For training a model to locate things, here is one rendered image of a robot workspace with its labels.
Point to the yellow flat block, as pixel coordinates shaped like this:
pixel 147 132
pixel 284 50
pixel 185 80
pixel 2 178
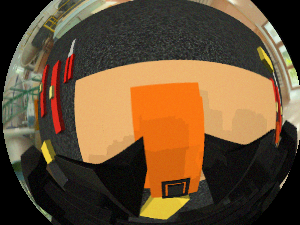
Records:
pixel 162 208
pixel 47 149
pixel 265 59

